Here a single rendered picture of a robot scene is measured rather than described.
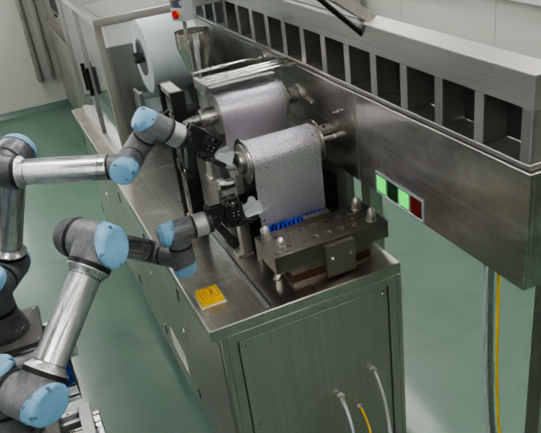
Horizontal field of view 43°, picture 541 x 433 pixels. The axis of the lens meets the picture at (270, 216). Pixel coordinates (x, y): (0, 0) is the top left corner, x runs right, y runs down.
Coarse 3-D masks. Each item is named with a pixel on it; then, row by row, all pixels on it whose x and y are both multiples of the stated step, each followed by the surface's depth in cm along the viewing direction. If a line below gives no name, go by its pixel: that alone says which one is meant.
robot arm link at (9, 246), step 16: (0, 144) 202; (16, 144) 205; (32, 144) 211; (0, 192) 211; (16, 192) 212; (0, 208) 214; (16, 208) 215; (0, 224) 217; (16, 224) 218; (0, 240) 219; (16, 240) 221; (0, 256) 221; (16, 256) 223; (16, 272) 224
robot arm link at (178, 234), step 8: (184, 216) 210; (160, 224) 208; (168, 224) 207; (176, 224) 207; (184, 224) 208; (192, 224) 208; (160, 232) 206; (168, 232) 206; (176, 232) 206; (184, 232) 207; (192, 232) 208; (160, 240) 210; (168, 240) 206; (176, 240) 207; (184, 240) 208; (176, 248) 209; (184, 248) 209
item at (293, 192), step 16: (272, 176) 216; (288, 176) 219; (304, 176) 221; (320, 176) 224; (272, 192) 219; (288, 192) 221; (304, 192) 224; (320, 192) 226; (272, 208) 221; (288, 208) 223; (304, 208) 226; (320, 208) 229
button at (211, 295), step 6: (204, 288) 215; (210, 288) 214; (216, 288) 214; (198, 294) 212; (204, 294) 212; (210, 294) 211; (216, 294) 211; (198, 300) 212; (204, 300) 209; (210, 300) 209; (216, 300) 210; (222, 300) 211; (204, 306) 209
